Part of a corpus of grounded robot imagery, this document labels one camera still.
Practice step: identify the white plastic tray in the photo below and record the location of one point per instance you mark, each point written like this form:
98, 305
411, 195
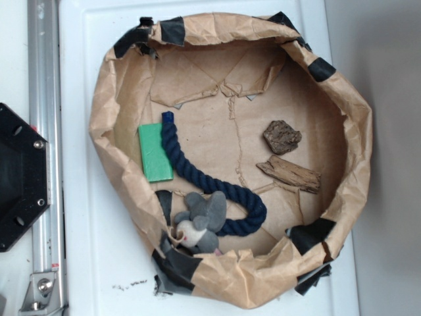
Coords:
109, 271

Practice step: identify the green rectangular block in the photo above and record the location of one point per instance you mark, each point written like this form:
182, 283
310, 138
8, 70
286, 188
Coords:
156, 165

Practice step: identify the grey plush elephant toy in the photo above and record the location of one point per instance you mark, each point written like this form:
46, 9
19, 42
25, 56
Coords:
200, 223

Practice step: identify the brown rough rock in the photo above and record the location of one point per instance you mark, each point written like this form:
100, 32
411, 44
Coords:
281, 137

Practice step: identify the brown driftwood piece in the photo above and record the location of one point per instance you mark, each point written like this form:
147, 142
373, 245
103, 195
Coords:
291, 174

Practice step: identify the aluminium extrusion rail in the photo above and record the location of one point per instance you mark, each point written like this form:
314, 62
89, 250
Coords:
48, 240

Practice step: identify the brown paper bag container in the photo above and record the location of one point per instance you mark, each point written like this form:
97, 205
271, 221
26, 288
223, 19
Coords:
215, 81

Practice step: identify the metal corner bracket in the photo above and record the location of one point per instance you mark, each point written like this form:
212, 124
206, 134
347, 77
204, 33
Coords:
44, 295

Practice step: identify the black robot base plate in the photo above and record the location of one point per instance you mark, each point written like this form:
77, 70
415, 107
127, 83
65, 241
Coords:
24, 180

